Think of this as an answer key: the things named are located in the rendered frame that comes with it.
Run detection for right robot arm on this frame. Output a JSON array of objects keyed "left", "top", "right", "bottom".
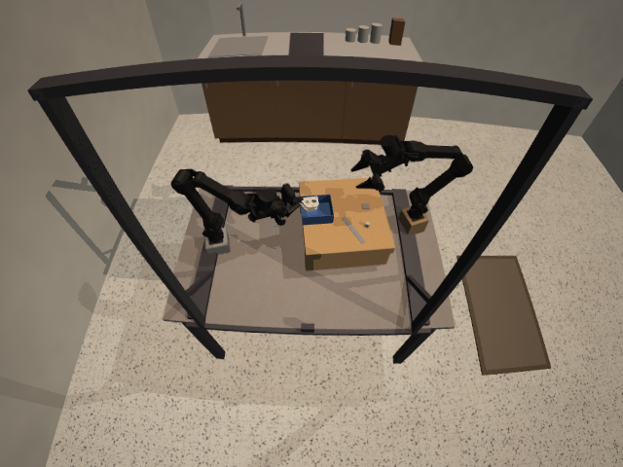
[{"left": 363, "top": 135, "right": 473, "bottom": 222}]

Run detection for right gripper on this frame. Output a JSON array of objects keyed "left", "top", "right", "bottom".
[{"left": 350, "top": 149, "right": 393, "bottom": 192}]

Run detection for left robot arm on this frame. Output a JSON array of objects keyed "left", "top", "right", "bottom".
[{"left": 170, "top": 169, "right": 280, "bottom": 245}]

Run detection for blue open-top tray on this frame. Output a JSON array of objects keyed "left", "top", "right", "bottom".
[{"left": 301, "top": 195, "right": 334, "bottom": 225}]

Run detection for grey flat bar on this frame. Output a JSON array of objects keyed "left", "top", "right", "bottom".
[{"left": 342, "top": 216, "right": 366, "bottom": 243}]

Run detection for black metal overhead frame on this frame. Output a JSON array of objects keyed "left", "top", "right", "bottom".
[{"left": 27, "top": 55, "right": 593, "bottom": 333}]

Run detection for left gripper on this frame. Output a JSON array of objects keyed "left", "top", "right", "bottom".
[{"left": 270, "top": 183, "right": 303, "bottom": 226}]

